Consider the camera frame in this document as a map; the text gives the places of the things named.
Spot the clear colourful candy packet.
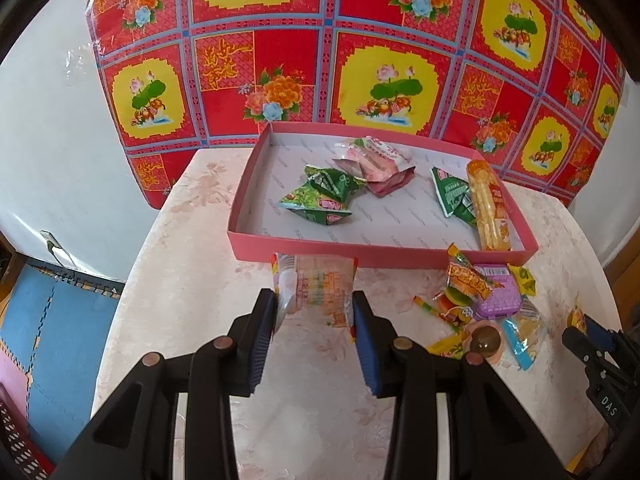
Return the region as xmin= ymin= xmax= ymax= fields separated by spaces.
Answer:
xmin=270 ymin=252 xmax=358 ymax=338

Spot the small yellow candy packet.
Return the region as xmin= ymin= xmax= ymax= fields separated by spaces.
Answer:
xmin=427 ymin=332 xmax=469 ymax=360
xmin=508 ymin=264 xmax=537 ymax=297

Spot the burger gummy candy packet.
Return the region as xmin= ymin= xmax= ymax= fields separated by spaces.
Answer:
xmin=433 ymin=244 xmax=501 ymax=332

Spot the round amber jelly cup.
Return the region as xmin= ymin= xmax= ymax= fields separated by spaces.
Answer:
xmin=463 ymin=320 xmax=506 ymax=364

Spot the orange rice cracker packet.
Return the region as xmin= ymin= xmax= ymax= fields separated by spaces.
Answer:
xmin=466 ymin=159 xmax=511 ymax=252

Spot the green triangular snack packet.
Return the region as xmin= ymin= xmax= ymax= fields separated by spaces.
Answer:
xmin=431 ymin=166 xmax=477 ymax=229
xmin=278 ymin=183 xmax=352 ymax=226
xmin=304 ymin=165 xmax=367 ymax=203

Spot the peach jelly drink pouch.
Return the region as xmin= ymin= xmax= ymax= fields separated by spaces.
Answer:
xmin=333 ymin=136 xmax=416 ymax=198

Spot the blue-edged clear pastry packet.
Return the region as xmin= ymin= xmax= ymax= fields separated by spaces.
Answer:
xmin=500 ymin=296 xmax=547 ymax=370

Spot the long yellow green candy strip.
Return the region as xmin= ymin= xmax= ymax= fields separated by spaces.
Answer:
xmin=412 ymin=296 xmax=461 ymax=333

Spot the wooden furniture edge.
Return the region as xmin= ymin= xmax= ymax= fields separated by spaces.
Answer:
xmin=604 ymin=231 xmax=639 ymax=330

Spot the purple plastic candy case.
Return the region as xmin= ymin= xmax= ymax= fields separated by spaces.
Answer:
xmin=474 ymin=266 xmax=523 ymax=320

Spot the pink shallow cardboard box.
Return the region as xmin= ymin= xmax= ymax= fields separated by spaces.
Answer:
xmin=228 ymin=122 xmax=538 ymax=269

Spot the blue foam floor mat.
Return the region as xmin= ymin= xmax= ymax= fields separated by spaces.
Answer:
xmin=1 ymin=264 xmax=122 ymax=464

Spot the pink foam floor mat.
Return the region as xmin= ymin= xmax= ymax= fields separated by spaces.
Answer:
xmin=0 ymin=351 xmax=27 ymax=427

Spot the red perforated basket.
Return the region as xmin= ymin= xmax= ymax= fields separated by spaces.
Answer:
xmin=0 ymin=387 xmax=54 ymax=480

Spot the red floral patterned cloth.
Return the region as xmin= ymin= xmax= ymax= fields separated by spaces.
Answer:
xmin=87 ymin=0 xmax=626 ymax=208

